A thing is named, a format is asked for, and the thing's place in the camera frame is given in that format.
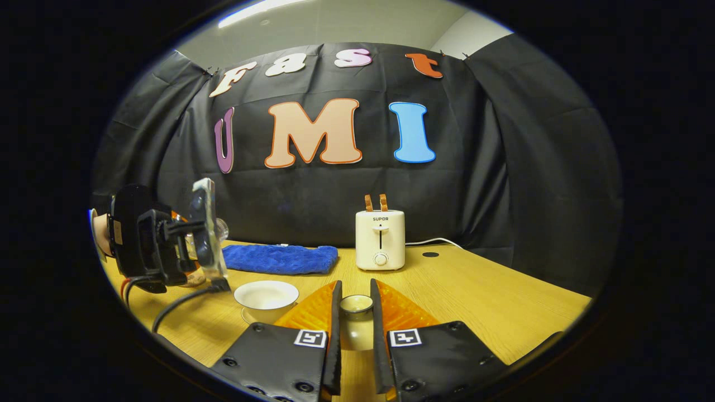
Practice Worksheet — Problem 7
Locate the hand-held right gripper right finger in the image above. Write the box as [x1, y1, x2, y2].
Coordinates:
[370, 279, 509, 402]

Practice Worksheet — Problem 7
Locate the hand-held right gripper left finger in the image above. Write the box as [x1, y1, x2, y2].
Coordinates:
[211, 280, 342, 402]

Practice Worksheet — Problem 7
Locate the cream ceramic teacup lid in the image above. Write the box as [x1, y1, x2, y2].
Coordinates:
[339, 294, 375, 351]

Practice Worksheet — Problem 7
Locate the cream ceramic teacup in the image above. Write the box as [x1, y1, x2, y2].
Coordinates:
[233, 280, 300, 324]

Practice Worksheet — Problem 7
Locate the blue fluffy towel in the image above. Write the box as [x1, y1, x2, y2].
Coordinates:
[222, 243, 339, 276]

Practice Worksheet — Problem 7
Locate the cream white toaster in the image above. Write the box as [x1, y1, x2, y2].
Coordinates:
[355, 209, 406, 271]

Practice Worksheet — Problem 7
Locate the black backdrop cloth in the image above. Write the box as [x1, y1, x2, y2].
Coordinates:
[92, 33, 623, 296]

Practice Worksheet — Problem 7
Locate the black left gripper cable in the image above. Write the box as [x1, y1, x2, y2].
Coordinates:
[152, 282, 232, 334]

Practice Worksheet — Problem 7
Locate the white toaster power cable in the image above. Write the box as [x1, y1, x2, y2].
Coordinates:
[404, 237, 465, 250]

